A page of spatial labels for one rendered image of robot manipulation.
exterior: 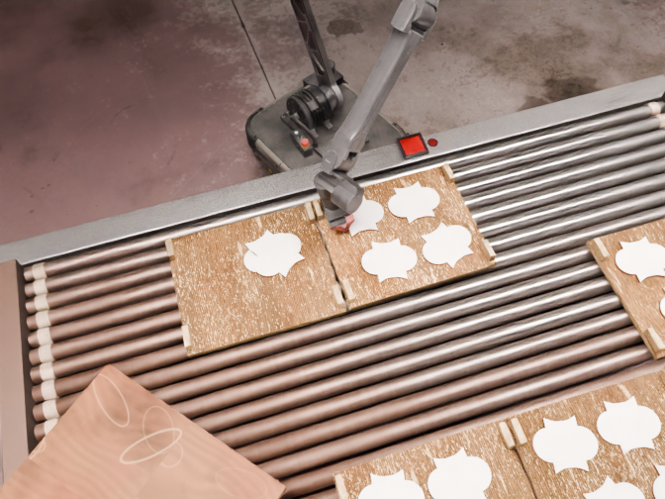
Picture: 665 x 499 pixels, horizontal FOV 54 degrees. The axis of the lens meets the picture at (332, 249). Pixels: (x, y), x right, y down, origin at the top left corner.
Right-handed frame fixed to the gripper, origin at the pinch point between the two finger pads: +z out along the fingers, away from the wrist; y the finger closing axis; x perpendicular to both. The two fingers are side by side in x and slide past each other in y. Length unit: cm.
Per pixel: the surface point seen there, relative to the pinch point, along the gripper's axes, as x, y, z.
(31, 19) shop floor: 127, 241, 70
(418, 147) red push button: -28.5, 18.7, 8.4
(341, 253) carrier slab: 3.2, -10.0, 1.0
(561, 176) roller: -63, -3, 17
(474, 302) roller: -24.4, -33.2, 8.5
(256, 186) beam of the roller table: 19.9, 20.3, -0.3
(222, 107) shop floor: 40, 143, 89
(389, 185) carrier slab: -15.9, 7.5, 5.1
